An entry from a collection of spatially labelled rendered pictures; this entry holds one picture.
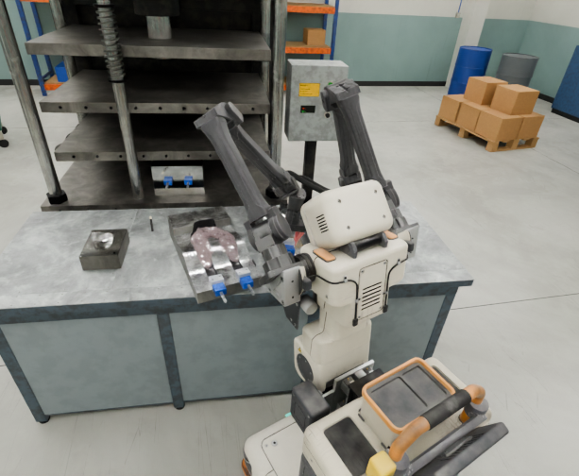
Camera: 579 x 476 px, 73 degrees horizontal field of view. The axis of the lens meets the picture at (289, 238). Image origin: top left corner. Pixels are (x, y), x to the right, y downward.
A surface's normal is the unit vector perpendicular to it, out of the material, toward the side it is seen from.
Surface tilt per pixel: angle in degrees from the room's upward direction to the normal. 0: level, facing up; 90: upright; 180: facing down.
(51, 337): 90
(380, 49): 90
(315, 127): 90
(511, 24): 90
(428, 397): 0
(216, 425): 0
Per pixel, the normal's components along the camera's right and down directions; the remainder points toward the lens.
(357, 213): 0.42, -0.19
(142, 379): 0.14, 0.56
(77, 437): 0.05, -0.83
